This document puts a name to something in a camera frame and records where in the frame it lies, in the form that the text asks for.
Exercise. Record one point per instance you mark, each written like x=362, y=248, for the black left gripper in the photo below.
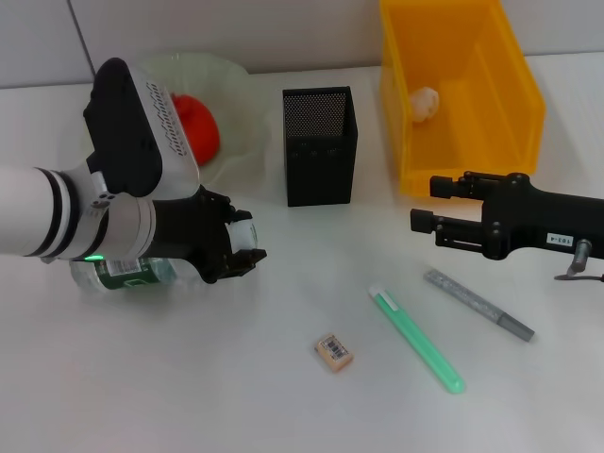
x=189, y=231

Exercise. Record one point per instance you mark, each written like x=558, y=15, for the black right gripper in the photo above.
x=542, y=222

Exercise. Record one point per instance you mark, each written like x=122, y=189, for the white paper ball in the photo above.
x=424, y=105

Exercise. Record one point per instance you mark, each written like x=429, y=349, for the clear green-label water bottle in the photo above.
x=122, y=278

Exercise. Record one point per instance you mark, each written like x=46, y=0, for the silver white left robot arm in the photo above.
x=118, y=141

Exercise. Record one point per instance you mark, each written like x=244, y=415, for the grey glitter pen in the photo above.
x=476, y=304

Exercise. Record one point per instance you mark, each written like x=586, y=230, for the black mesh pen holder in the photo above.
x=321, y=156

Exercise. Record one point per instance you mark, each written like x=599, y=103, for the pale green glass fruit plate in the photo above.
x=240, y=118

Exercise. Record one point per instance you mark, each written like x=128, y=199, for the green pen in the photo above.
x=420, y=340

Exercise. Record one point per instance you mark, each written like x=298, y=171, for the beige eraser with barcode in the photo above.
x=334, y=353

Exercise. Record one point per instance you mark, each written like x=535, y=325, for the yellow plastic bin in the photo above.
x=495, y=108

